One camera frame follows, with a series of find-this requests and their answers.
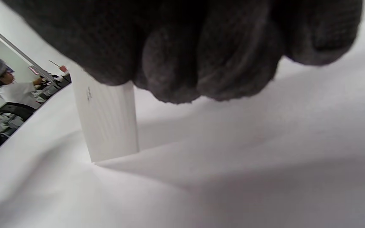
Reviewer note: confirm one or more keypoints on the person's right hand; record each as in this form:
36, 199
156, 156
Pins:
169, 38

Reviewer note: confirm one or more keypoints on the lined white paper with text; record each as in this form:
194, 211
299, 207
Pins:
109, 126

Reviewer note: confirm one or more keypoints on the black mesh office chair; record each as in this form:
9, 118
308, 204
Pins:
14, 109

